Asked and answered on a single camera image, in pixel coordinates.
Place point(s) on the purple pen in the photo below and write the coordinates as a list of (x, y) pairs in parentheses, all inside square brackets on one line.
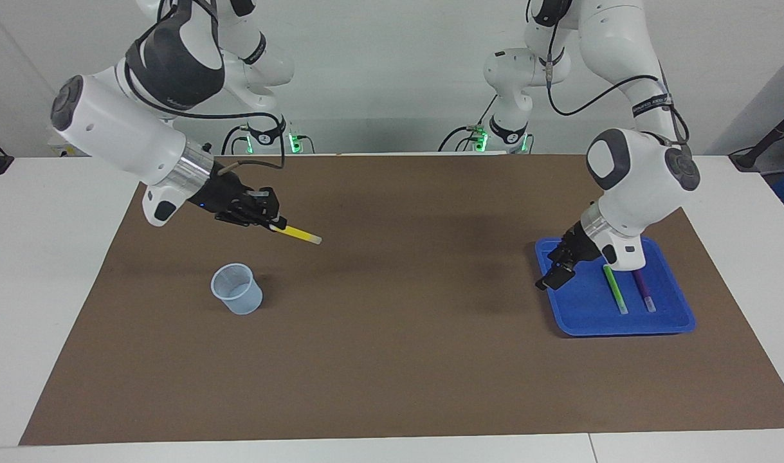
[(644, 289)]

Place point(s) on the clear plastic cup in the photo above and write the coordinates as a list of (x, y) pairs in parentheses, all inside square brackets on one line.
[(244, 303)]

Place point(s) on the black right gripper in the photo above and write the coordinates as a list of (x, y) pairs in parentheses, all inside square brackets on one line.
[(227, 193)]

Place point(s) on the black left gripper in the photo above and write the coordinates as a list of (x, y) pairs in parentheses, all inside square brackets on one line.
[(581, 243)]

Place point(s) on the green pen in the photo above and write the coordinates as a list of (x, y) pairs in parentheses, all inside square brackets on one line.
[(615, 289)]

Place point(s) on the brown table mat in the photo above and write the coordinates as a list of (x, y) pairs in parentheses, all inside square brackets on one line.
[(392, 354)]

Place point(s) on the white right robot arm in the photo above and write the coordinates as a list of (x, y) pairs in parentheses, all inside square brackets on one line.
[(128, 128)]

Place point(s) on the black stand pole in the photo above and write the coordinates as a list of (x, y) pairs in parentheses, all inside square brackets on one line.
[(768, 138)]

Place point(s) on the yellow pen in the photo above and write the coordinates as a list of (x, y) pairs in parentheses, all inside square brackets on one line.
[(298, 233)]

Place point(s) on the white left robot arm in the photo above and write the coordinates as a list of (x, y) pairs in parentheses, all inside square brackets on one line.
[(629, 173)]

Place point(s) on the white box with yellow label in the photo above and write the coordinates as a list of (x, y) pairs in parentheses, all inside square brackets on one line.
[(63, 149)]

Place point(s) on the blue plastic tray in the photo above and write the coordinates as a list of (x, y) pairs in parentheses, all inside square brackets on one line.
[(591, 308)]

